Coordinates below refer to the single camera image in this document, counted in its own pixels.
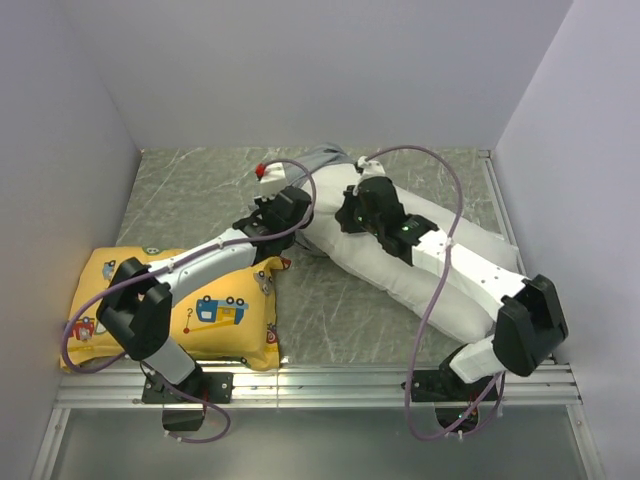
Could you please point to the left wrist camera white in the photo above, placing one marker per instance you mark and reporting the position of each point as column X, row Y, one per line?
column 271, row 179

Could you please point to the grey pillowcase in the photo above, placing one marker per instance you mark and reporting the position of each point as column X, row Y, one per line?
column 333, row 171

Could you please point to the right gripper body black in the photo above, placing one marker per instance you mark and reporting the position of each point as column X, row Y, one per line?
column 356, row 219

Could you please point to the yellow cartoon print pillow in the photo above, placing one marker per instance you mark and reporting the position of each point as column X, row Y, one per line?
column 233, row 317

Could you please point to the aluminium front rail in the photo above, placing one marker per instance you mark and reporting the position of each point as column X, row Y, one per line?
column 316, row 422

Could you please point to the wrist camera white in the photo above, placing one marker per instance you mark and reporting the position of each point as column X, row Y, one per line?
column 369, row 168
column 271, row 179

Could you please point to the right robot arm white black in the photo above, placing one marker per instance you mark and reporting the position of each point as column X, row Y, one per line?
column 529, row 319

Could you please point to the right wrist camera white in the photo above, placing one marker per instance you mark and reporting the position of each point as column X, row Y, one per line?
column 369, row 168

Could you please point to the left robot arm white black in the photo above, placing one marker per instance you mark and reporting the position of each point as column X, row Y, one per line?
column 136, row 308

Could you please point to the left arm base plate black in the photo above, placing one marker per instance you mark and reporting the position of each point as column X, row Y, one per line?
column 216, row 388

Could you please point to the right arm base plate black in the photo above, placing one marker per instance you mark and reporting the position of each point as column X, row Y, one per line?
column 430, row 385

